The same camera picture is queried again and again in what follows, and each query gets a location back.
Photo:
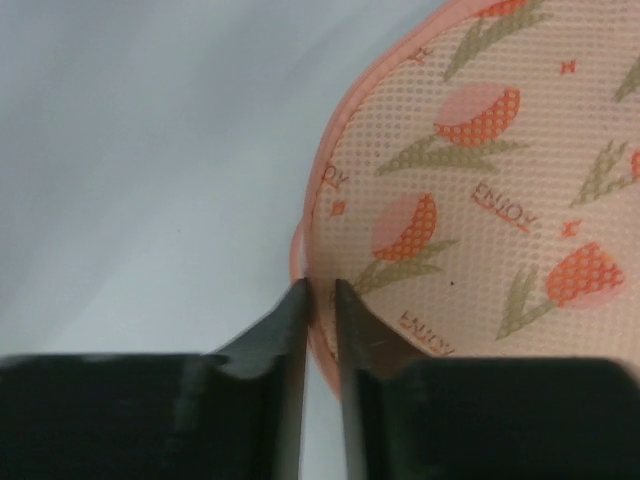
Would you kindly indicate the peach floral mesh laundry bag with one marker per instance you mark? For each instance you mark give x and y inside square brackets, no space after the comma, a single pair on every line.
[478,186]

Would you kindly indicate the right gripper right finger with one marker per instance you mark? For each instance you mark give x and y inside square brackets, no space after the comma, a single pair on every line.
[408,415]

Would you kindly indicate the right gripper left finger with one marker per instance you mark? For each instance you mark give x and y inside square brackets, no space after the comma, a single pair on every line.
[234,413]

